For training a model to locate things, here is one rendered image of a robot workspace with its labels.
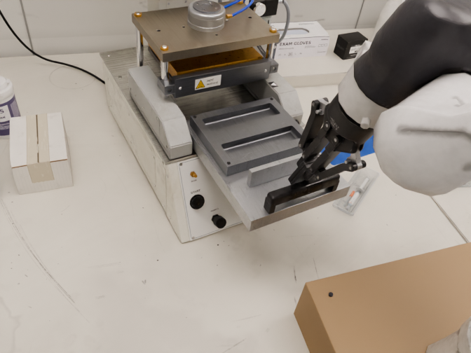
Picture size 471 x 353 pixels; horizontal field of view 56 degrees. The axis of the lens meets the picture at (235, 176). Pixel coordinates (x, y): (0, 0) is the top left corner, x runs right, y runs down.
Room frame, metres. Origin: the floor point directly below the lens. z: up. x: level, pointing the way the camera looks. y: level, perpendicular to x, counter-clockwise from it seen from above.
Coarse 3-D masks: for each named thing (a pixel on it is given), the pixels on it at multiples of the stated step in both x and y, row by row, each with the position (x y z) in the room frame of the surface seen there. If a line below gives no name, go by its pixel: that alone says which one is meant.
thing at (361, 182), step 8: (368, 168) 0.90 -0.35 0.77; (360, 176) 0.86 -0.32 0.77; (368, 176) 0.87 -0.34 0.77; (376, 176) 0.87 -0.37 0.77; (352, 184) 0.83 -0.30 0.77; (360, 184) 0.84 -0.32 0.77; (368, 184) 0.84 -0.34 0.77; (352, 192) 0.80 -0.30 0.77; (360, 192) 0.81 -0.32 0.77; (336, 200) 0.77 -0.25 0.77; (344, 200) 0.77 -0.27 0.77; (352, 200) 0.77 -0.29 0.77; (360, 200) 0.78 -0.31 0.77; (344, 208) 0.74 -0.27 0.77; (352, 208) 0.75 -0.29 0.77
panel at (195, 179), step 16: (192, 160) 0.68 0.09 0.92; (192, 176) 0.66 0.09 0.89; (208, 176) 0.68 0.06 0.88; (192, 192) 0.65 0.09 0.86; (208, 192) 0.66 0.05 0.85; (192, 208) 0.63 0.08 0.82; (208, 208) 0.65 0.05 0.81; (224, 208) 0.66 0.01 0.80; (192, 224) 0.61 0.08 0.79; (208, 224) 0.63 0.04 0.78
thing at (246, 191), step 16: (208, 160) 0.63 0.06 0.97; (288, 160) 0.62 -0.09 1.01; (224, 176) 0.59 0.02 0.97; (240, 176) 0.60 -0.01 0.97; (256, 176) 0.58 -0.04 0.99; (272, 176) 0.60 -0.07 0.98; (288, 176) 0.61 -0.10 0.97; (224, 192) 0.57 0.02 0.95; (240, 192) 0.56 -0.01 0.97; (256, 192) 0.56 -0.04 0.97; (320, 192) 0.59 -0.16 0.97; (336, 192) 0.60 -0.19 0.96; (240, 208) 0.52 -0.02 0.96; (256, 208) 0.52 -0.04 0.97; (288, 208) 0.54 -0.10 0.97; (304, 208) 0.56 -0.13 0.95; (256, 224) 0.50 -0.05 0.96
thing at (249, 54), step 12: (252, 48) 0.92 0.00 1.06; (156, 60) 0.87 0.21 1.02; (180, 60) 0.83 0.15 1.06; (192, 60) 0.83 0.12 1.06; (204, 60) 0.84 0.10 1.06; (216, 60) 0.85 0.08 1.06; (228, 60) 0.86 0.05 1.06; (240, 60) 0.86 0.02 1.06; (252, 60) 0.88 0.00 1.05; (180, 72) 0.78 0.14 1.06
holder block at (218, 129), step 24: (192, 120) 0.72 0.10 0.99; (216, 120) 0.74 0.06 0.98; (240, 120) 0.75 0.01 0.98; (264, 120) 0.75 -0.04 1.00; (288, 120) 0.76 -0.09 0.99; (216, 144) 0.65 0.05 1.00; (240, 144) 0.68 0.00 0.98; (264, 144) 0.69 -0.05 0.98; (288, 144) 0.68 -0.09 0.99; (240, 168) 0.61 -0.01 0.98
